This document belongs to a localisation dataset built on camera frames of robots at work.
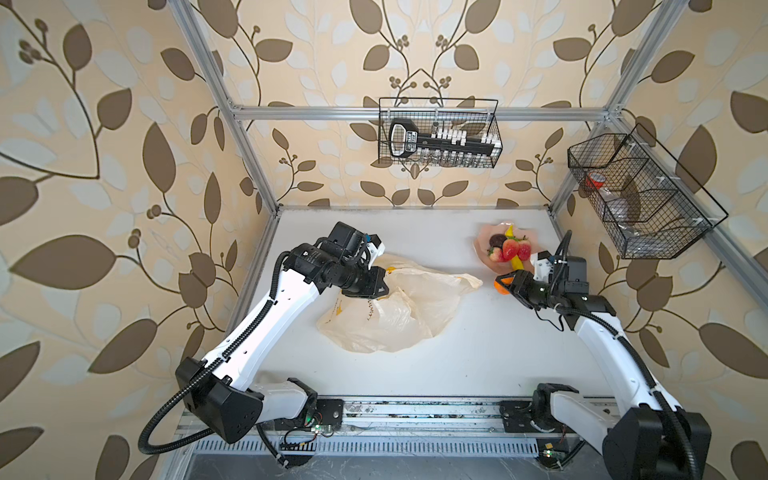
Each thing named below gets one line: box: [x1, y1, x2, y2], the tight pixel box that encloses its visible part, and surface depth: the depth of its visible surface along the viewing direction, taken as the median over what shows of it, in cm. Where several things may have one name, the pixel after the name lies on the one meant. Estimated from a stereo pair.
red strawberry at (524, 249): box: [517, 235, 532, 261], surface depth 104 cm
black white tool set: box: [389, 118, 503, 159], surface depth 84 cm
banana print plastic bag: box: [318, 254, 483, 353], surface depth 77 cm
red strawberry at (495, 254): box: [487, 247, 504, 262], surface depth 104 cm
